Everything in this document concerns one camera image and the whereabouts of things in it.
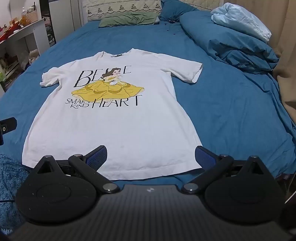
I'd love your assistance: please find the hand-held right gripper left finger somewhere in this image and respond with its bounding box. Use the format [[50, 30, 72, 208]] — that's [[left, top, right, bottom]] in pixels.
[[34, 145, 121, 194]]

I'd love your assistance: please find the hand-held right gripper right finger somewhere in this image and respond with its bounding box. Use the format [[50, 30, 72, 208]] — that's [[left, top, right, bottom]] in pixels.
[[181, 146, 267, 194]]

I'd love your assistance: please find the white printed t-shirt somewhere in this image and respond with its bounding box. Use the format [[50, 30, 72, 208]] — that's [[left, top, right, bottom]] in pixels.
[[22, 48, 204, 181]]

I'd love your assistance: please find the blue fuzzy blanket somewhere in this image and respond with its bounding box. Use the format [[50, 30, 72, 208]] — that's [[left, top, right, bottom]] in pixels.
[[0, 153, 31, 234]]

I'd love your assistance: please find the bed with blue sheet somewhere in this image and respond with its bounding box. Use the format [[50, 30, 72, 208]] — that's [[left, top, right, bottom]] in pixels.
[[0, 20, 296, 186]]

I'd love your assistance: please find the white shelf desk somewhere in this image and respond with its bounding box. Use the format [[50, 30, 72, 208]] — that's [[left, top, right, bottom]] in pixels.
[[0, 18, 51, 93]]

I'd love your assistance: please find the wicker basket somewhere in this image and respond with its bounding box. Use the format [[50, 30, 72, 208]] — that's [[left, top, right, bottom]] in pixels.
[[22, 10, 38, 24]]

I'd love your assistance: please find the blue duvet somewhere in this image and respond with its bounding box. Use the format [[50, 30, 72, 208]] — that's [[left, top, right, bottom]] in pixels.
[[159, 0, 280, 75]]

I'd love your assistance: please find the white wardrobe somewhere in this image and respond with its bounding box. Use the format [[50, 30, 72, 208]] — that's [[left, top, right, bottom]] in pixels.
[[39, 0, 89, 48]]

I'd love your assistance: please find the beige curtain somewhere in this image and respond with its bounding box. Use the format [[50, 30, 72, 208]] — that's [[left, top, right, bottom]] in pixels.
[[269, 0, 296, 131]]

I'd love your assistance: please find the green pillow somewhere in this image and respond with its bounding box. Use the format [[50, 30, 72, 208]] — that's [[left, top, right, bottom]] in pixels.
[[98, 11, 160, 28]]

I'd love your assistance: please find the light blue crumpled cloth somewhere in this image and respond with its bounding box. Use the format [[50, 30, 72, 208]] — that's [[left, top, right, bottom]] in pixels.
[[211, 3, 272, 42]]

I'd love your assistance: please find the floral cream pillow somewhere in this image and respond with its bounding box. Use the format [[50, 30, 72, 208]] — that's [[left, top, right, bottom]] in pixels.
[[86, 0, 162, 22]]

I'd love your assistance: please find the black cable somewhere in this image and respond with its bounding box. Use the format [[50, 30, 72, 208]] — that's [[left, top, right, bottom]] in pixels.
[[162, 20, 177, 35]]

